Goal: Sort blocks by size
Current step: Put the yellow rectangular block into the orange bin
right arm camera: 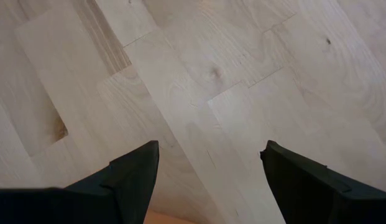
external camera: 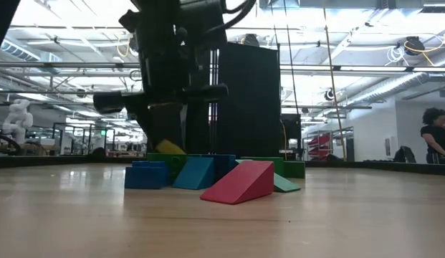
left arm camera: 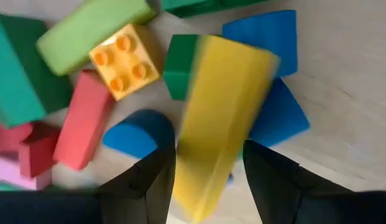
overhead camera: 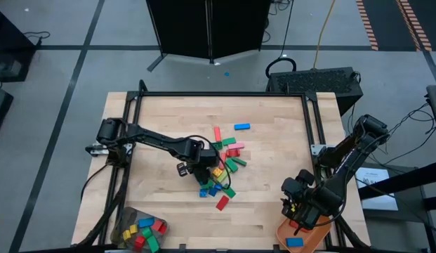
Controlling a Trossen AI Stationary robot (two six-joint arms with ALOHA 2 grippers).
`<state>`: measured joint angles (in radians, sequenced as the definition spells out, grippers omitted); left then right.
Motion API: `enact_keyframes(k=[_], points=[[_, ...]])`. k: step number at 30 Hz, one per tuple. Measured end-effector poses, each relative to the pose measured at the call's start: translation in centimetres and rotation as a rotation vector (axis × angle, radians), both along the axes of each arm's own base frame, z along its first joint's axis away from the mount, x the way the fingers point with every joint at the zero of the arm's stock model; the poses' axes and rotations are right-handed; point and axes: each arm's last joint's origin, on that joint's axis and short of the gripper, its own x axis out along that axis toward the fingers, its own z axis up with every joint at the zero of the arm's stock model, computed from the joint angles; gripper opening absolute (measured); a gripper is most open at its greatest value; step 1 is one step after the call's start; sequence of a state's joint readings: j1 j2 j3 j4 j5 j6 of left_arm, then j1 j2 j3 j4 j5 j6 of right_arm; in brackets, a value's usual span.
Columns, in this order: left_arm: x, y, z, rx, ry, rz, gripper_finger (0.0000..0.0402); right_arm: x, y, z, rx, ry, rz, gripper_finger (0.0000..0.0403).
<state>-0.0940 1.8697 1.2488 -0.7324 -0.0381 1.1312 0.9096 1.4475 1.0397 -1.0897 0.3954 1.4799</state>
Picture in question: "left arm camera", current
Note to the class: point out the pink block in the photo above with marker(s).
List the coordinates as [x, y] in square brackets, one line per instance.
[9, 171]

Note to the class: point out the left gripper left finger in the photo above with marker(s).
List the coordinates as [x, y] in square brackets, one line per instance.
[146, 186]

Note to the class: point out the yellow long block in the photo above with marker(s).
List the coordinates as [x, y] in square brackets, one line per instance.
[223, 109]

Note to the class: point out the light green long block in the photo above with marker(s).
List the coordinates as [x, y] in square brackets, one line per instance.
[90, 34]

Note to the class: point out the dark blue block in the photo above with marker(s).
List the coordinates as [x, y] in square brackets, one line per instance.
[264, 37]

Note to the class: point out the blue semicircle block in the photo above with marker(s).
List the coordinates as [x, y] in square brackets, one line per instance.
[136, 133]

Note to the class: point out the yellow studded brick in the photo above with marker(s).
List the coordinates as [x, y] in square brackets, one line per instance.
[124, 62]

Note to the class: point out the blue wedge block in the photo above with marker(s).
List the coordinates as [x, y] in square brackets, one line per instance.
[279, 115]

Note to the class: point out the red long block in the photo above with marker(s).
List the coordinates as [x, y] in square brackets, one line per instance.
[84, 121]

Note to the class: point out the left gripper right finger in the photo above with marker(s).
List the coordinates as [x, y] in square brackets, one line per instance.
[289, 193]

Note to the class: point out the red arch block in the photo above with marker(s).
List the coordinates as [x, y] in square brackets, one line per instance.
[37, 149]

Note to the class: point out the green triangular block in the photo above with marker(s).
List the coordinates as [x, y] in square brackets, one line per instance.
[178, 67]

